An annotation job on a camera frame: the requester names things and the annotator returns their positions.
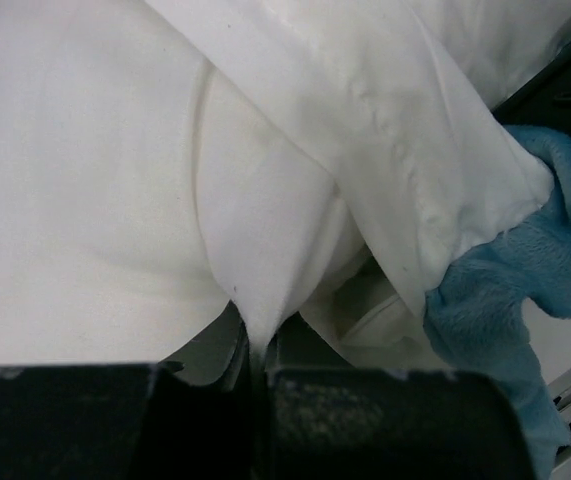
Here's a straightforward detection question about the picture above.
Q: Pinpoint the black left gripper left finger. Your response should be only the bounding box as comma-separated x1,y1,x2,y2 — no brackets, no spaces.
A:
0,305,251,479

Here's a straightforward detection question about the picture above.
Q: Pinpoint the blue ruffled pillowcase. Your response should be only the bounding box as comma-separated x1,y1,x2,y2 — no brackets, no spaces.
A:
142,0,571,480

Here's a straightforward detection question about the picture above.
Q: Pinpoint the white pillow insert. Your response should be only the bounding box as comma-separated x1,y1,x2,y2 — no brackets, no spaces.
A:
0,0,416,369

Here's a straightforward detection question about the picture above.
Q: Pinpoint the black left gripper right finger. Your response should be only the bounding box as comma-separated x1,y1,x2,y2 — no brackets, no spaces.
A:
263,315,535,479

